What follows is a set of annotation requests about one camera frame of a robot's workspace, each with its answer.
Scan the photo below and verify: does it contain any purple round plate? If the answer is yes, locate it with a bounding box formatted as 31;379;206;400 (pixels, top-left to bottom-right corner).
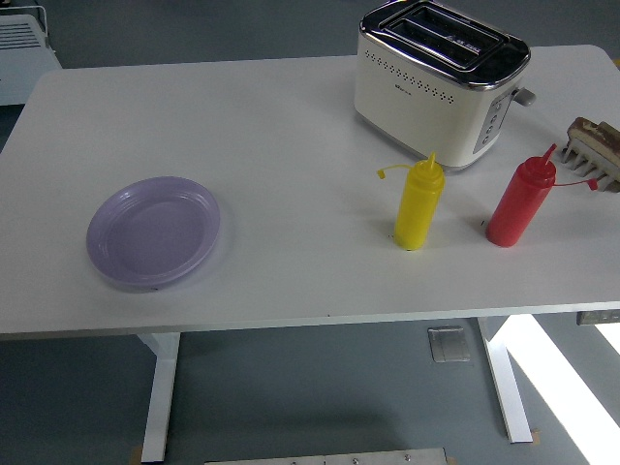
85;175;223;294

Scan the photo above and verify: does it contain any white chrome two-slot toaster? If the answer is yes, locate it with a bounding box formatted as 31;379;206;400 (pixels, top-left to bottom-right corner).
353;0;538;173

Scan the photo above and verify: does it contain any brown-crust bread slice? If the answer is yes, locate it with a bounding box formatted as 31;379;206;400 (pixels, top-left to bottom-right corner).
565;115;620;169

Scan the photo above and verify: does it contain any yellow squeeze bottle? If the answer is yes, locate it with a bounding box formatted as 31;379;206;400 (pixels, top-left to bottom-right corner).
377;151;446;252

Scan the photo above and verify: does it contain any grey metal floor box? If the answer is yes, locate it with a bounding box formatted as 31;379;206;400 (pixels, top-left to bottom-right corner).
427;326;472;363

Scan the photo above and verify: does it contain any red squeeze bottle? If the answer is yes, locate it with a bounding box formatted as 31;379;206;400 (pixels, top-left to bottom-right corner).
485;143;602;249

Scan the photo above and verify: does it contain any white table leg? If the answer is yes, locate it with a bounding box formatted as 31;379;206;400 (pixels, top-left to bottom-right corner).
476;317;534;445
137;331;181;462

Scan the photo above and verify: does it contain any silver metal toast rack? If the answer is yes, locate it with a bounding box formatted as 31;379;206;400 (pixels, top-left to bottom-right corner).
560;139;620;195

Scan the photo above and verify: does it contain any grey table control panel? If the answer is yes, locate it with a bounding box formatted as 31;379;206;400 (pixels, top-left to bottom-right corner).
575;309;620;326

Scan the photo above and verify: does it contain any white slatted cabinet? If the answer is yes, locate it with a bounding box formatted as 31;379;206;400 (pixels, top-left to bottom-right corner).
0;0;64;107

